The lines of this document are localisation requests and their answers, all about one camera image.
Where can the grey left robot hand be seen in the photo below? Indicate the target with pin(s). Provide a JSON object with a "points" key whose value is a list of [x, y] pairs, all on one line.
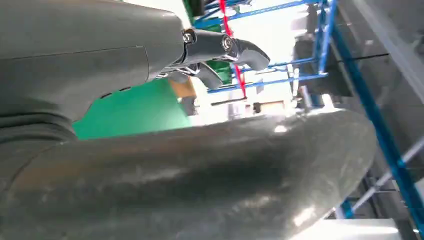
{"points": [[198, 182]]}

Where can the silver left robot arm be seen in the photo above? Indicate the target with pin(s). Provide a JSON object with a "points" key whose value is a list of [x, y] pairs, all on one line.
{"points": [[33, 129]]}

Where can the brown cardboard box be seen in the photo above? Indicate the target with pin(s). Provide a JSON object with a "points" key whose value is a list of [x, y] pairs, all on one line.
{"points": [[184, 88]]}

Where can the green table mat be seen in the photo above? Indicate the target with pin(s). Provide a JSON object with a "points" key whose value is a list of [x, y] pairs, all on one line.
{"points": [[132, 112]]}

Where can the red pole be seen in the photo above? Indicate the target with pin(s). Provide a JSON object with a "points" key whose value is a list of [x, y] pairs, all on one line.
{"points": [[242, 82]]}

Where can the blue steel rack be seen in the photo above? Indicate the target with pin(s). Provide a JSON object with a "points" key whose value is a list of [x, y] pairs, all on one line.
{"points": [[386, 137]]}

